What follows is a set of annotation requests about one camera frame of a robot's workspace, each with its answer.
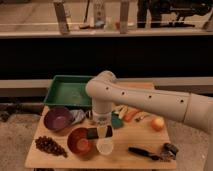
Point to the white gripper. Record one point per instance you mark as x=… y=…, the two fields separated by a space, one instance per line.
x=100 y=119

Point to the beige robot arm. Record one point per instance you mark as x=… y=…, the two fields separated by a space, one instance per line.
x=188 y=108

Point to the white paper cup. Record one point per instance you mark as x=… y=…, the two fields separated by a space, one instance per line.
x=105 y=146

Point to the teal green object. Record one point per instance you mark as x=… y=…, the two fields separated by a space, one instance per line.
x=116 y=122

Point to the orange bowl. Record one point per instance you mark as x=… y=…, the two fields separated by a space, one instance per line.
x=78 y=143

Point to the grey crumpled cloth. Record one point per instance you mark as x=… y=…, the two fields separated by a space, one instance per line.
x=78 y=116

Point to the orange carrot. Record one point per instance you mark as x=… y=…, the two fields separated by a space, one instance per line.
x=128 y=117

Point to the wooden table board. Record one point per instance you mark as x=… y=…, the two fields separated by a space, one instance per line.
x=133 y=134

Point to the purple bowl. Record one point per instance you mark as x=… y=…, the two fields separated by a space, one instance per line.
x=57 y=118

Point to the green plastic tray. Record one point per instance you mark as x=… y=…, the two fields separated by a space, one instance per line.
x=69 y=91

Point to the bunch of dark grapes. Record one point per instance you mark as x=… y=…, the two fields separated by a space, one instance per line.
x=50 y=146

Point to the orange apple fruit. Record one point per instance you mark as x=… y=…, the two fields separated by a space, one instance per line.
x=157 y=124

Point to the dark small toy object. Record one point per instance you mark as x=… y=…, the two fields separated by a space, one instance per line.
x=169 y=152

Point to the black handled brush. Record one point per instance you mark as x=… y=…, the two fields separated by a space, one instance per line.
x=144 y=153

